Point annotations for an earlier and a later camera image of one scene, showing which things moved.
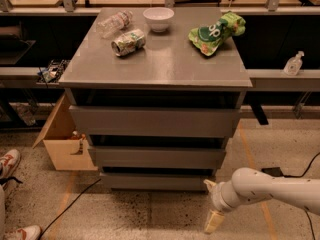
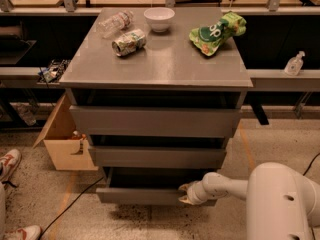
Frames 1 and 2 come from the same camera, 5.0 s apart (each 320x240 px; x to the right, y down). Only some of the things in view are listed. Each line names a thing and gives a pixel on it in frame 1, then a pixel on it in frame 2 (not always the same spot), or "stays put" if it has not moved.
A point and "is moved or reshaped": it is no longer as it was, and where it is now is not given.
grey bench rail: x=23 y=78 stays put
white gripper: x=217 y=196 to x=194 y=192
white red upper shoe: x=10 y=163 stays put
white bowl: x=158 y=18 stays put
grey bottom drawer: x=156 y=181 is moved or reshaped
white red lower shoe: x=30 y=232 stays put
